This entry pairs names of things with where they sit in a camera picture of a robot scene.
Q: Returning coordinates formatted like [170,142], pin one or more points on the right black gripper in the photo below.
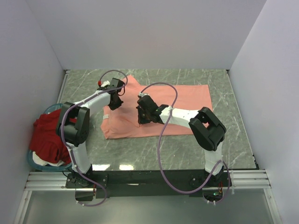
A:
[140,120]

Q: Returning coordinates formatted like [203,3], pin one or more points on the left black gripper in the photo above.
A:
[113,107]

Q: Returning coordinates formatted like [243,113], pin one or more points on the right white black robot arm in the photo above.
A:
[207,129]

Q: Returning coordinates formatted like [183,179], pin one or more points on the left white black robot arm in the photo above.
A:
[74,120]

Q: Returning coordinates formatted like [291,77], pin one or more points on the black base crossbar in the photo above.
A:
[133,183]

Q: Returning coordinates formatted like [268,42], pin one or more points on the red t shirt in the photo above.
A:
[45,142]

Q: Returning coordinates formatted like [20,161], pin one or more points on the white t shirt in basket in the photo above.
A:
[39,161]

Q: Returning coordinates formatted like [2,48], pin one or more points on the teal plastic laundry basket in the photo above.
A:
[47,168]

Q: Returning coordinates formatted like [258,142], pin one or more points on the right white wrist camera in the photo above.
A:
[141,94]

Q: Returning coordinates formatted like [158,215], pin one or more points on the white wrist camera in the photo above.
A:
[141,94]
[103,83]

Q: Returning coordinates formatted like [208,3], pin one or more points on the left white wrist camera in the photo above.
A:
[103,83]

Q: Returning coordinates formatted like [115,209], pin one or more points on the aluminium frame rail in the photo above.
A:
[45,181]

